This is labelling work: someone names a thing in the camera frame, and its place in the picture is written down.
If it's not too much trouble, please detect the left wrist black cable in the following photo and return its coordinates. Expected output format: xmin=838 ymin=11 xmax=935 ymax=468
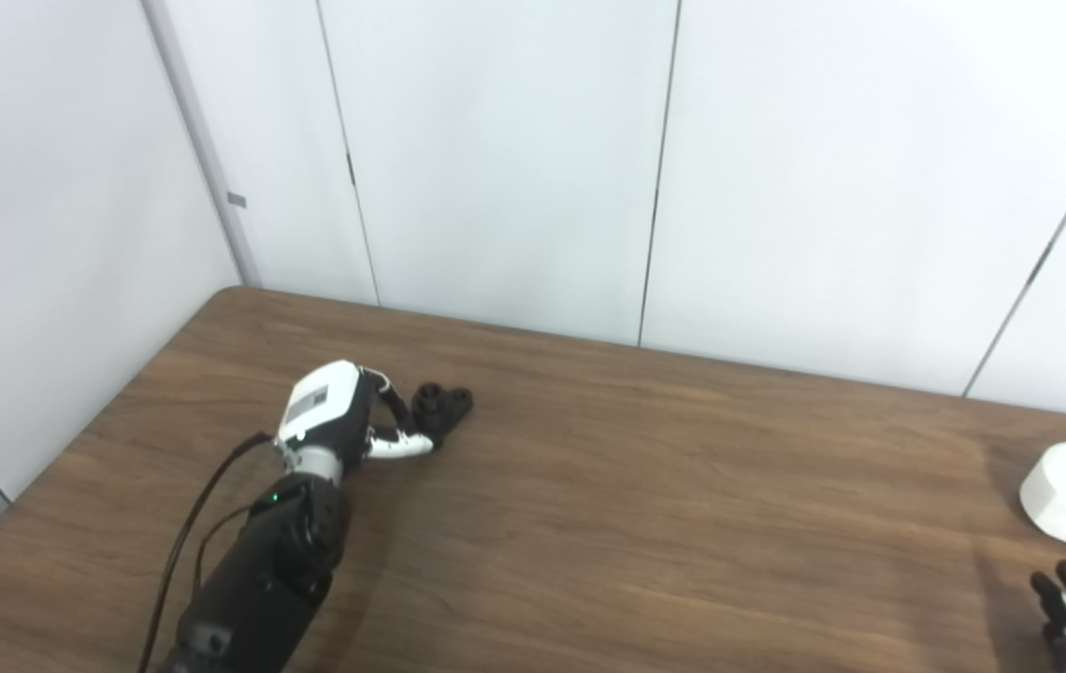
xmin=137 ymin=432 xmax=274 ymax=673

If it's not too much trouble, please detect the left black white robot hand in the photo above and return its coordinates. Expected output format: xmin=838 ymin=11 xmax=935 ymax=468
xmin=276 ymin=360 xmax=436 ymax=461

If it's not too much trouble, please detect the black plastic holder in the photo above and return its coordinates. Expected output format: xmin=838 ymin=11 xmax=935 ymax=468
xmin=411 ymin=382 xmax=475 ymax=450

